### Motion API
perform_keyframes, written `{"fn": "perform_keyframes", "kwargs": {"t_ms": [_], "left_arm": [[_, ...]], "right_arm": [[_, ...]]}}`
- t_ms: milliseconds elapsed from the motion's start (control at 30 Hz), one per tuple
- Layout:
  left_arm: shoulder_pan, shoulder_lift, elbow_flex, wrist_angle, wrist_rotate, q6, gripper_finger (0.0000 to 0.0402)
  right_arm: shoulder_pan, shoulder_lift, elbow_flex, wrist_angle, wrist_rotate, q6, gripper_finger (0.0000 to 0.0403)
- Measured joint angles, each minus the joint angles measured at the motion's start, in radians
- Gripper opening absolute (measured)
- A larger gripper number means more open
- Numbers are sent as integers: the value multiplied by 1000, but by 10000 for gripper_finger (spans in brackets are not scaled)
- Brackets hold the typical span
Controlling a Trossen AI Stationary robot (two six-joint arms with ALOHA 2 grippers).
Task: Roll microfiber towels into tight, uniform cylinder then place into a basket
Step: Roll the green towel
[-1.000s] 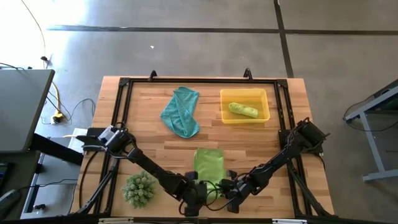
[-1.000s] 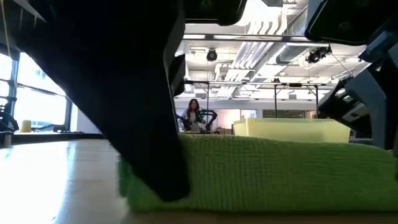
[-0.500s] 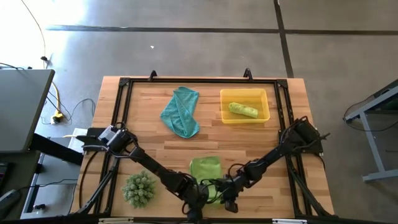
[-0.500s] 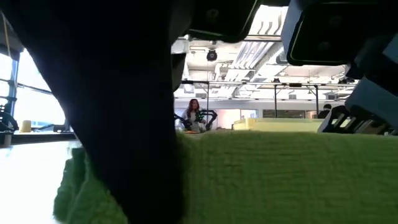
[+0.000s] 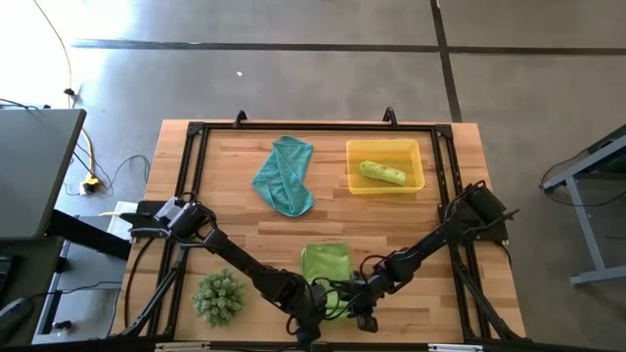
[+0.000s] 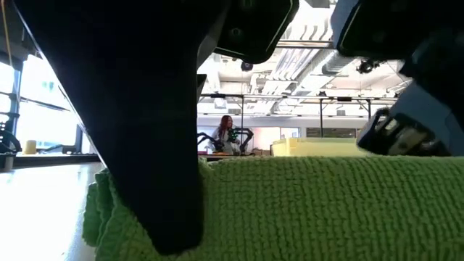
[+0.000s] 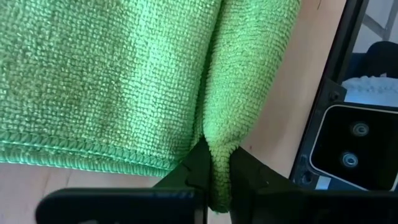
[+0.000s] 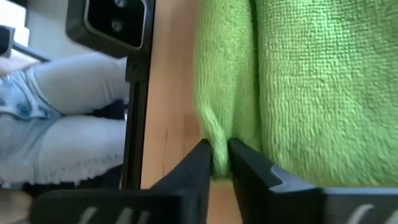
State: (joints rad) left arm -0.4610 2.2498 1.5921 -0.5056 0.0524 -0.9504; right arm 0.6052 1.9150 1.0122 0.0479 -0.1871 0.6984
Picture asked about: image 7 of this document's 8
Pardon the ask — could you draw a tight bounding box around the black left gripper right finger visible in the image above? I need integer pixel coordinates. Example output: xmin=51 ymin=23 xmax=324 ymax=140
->
xmin=229 ymin=146 xmax=398 ymax=224

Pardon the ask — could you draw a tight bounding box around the white textured fabric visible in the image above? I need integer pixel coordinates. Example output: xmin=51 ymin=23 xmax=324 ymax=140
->
xmin=341 ymin=75 xmax=398 ymax=108

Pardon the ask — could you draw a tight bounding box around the black rounded object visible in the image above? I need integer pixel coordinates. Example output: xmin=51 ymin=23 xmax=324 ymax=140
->
xmin=366 ymin=40 xmax=398 ymax=78

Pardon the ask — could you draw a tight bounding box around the black aluminium table frame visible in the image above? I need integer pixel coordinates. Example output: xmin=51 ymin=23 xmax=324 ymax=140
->
xmin=288 ymin=0 xmax=367 ymax=190

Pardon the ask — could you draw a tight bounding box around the lime green microfiber towel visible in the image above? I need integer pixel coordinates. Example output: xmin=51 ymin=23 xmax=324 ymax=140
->
xmin=0 ymin=0 xmax=302 ymax=214

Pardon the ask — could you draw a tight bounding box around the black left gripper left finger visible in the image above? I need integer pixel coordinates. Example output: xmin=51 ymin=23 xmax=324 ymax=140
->
xmin=35 ymin=136 xmax=212 ymax=224

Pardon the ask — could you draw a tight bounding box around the black table-level camera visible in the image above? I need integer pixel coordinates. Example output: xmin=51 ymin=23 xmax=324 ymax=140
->
xmin=309 ymin=104 xmax=398 ymax=192

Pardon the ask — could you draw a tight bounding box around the grey metal stand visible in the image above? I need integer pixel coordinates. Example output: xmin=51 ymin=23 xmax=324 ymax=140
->
xmin=362 ymin=0 xmax=398 ymax=41

